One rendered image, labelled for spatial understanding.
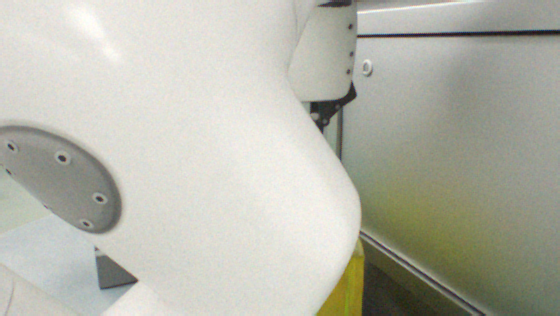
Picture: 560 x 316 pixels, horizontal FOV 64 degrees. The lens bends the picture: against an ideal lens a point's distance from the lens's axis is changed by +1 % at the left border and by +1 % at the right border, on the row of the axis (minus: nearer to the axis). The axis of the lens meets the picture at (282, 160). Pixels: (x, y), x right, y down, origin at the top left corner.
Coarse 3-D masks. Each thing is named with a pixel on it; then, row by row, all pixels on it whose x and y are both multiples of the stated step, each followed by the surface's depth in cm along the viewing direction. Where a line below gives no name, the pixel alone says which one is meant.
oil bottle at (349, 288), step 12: (360, 240) 46; (360, 252) 46; (348, 264) 45; (360, 264) 46; (348, 276) 46; (360, 276) 47; (336, 288) 46; (348, 288) 46; (360, 288) 47; (336, 300) 46; (348, 300) 47; (360, 300) 47; (324, 312) 46; (336, 312) 46; (348, 312) 47; (360, 312) 48
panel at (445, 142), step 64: (512, 0) 38; (384, 64) 55; (448, 64) 46; (512, 64) 39; (384, 128) 57; (448, 128) 47; (512, 128) 40; (384, 192) 58; (448, 192) 48; (512, 192) 41; (384, 256) 59; (448, 256) 49; (512, 256) 41
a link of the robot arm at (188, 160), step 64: (0, 0) 10; (64, 0) 10; (128, 0) 10; (192, 0) 11; (256, 0) 13; (0, 64) 10; (64, 64) 10; (128, 64) 10; (192, 64) 11; (256, 64) 12; (0, 128) 10; (64, 128) 10; (128, 128) 10; (192, 128) 11; (256, 128) 12; (64, 192) 11; (128, 192) 11; (192, 192) 11; (256, 192) 12; (320, 192) 14; (128, 256) 13; (192, 256) 12; (256, 256) 13; (320, 256) 14
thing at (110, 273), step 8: (96, 248) 99; (96, 256) 96; (104, 256) 96; (96, 264) 96; (104, 264) 96; (112, 264) 97; (104, 272) 97; (112, 272) 98; (120, 272) 98; (128, 272) 99; (104, 280) 97; (112, 280) 98; (120, 280) 99; (128, 280) 100
